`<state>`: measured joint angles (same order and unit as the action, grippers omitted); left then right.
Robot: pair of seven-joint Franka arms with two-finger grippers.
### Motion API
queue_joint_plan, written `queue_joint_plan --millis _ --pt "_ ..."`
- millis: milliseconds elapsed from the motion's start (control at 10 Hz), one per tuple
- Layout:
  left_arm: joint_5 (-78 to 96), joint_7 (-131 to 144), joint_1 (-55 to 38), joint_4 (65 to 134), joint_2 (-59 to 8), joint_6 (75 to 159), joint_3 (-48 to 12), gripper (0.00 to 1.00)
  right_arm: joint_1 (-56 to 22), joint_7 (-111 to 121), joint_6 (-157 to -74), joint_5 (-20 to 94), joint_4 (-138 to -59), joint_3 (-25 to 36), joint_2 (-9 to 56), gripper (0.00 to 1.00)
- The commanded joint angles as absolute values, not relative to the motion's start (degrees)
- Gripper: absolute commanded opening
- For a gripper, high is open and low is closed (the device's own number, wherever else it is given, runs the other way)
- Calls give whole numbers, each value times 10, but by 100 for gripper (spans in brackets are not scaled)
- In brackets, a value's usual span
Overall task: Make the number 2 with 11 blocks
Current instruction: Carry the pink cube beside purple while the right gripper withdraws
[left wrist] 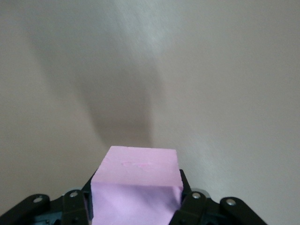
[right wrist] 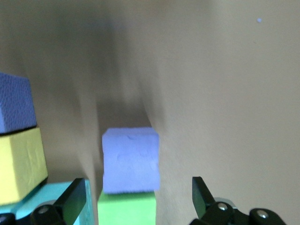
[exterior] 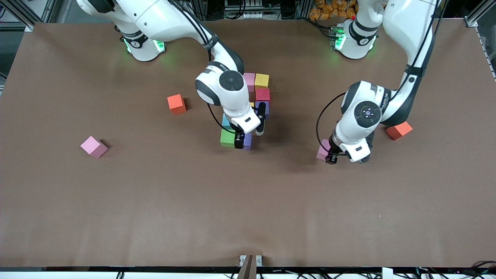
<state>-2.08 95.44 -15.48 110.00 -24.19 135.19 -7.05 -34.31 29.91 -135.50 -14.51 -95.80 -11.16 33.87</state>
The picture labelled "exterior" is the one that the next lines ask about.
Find green foam cube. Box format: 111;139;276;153
220;129;236;148

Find orange foam cube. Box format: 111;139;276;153
386;121;413;141
167;94;187;115

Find metal equipment rack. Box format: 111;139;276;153
224;0;281;20

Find orange snack bags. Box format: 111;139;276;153
308;0;359;20

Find white table edge strip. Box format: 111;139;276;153
0;267;496;279

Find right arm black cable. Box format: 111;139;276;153
207;103;235;134

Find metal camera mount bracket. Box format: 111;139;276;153
239;255;263;279

